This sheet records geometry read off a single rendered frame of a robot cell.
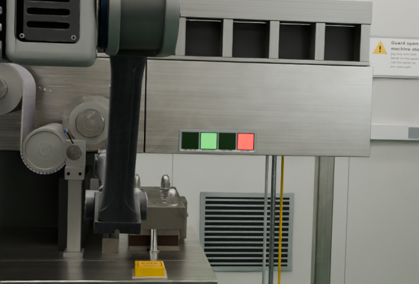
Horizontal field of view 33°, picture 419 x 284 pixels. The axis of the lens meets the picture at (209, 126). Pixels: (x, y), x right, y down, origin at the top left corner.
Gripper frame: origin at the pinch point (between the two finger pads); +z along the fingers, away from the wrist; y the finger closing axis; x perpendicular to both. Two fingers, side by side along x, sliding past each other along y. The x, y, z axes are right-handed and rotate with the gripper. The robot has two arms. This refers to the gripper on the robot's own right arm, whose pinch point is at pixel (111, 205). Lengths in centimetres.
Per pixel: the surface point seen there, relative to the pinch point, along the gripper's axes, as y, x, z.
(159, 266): 12.1, -18.2, -6.0
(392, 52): 177, 198, 200
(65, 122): -12.8, 22.9, -2.4
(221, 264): 67, 77, 277
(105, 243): -1.6, -5.2, 13.8
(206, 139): 29, 35, 28
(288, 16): 54, 70, 7
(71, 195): -10.6, 4.5, 4.4
